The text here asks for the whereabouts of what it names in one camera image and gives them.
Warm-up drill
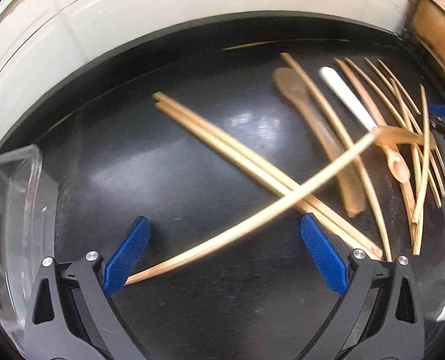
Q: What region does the long curved bamboo chopstick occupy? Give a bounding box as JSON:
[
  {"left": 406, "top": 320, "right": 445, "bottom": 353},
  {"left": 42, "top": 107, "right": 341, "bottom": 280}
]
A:
[{"left": 125, "top": 128, "right": 380, "bottom": 285}]

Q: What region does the small translucent amber spoon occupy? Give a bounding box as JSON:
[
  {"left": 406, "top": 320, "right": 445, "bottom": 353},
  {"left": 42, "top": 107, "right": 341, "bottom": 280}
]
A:
[{"left": 380, "top": 145, "right": 410, "bottom": 183}]

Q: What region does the thin bamboo chopstick beside spoon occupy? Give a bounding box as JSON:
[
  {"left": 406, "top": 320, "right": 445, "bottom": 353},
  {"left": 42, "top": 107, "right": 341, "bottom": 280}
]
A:
[{"left": 281, "top": 52, "right": 393, "bottom": 262}]

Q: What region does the bamboo chopstick far right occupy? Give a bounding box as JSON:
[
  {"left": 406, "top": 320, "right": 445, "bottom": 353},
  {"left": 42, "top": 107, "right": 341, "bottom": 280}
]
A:
[{"left": 378, "top": 59, "right": 445, "bottom": 182}]

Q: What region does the brown wooden spoon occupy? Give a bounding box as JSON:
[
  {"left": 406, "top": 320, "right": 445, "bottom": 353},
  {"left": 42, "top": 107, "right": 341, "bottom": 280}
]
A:
[{"left": 273, "top": 67, "right": 366, "bottom": 218}]

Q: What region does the white handled utensil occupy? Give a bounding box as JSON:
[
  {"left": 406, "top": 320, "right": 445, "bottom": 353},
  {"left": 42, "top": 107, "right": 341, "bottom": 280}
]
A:
[{"left": 318, "top": 67, "right": 377, "bottom": 130}]

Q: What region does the clear plastic container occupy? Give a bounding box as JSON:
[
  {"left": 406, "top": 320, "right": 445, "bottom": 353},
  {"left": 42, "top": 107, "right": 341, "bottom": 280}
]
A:
[{"left": 0, "top": 145, "right": 59, "bottom": 349}]

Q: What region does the bamboo chopstick pair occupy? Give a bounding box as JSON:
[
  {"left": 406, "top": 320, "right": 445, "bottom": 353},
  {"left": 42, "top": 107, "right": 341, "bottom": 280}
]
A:
[
  {"left": 154, "top": 101, "right": 381, "bottom": 261},
  {"left": 152, "top": 91, "right": 384, "bottom": 260}
]

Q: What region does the bamboo chopstick right pile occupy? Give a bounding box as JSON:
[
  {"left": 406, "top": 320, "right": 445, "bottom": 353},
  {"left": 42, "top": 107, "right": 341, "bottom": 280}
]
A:
[{"left": 412, "top": 85, "right": 430, "bottom": 255}]

